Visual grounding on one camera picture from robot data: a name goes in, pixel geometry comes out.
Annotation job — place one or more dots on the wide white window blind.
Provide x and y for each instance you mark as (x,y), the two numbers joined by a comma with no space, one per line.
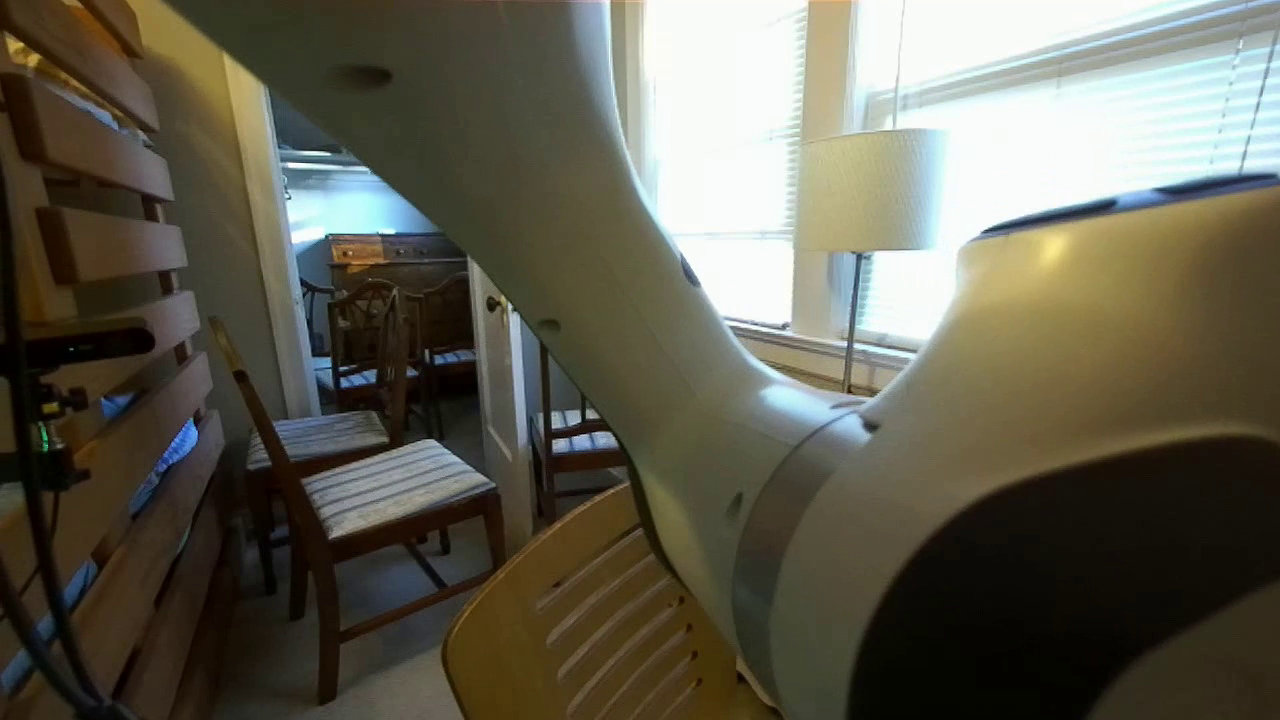
(1094,145)

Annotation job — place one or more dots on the white door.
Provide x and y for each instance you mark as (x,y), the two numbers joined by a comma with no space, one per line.
(505,403)

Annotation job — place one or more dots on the narrow white window blind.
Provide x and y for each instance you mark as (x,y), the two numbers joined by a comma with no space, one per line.
(724,145)

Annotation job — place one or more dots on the dark wooden dresser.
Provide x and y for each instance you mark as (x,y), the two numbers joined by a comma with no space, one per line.
(386,253)

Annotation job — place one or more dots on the lamp with white shade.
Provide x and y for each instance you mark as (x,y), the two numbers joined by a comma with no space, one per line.
(872,186)

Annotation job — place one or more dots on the wooden slatted panel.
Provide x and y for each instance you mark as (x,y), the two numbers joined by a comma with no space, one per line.
(107,253)

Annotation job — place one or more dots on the black camera on stand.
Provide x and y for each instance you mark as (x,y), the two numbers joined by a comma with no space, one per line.
(66,351)

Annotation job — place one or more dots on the dark chair striped cushion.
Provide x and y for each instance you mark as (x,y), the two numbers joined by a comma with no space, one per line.
(386,487)
(322,435)
(577,441)

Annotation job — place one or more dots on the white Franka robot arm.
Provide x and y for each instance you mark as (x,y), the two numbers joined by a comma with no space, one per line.
(933,507)

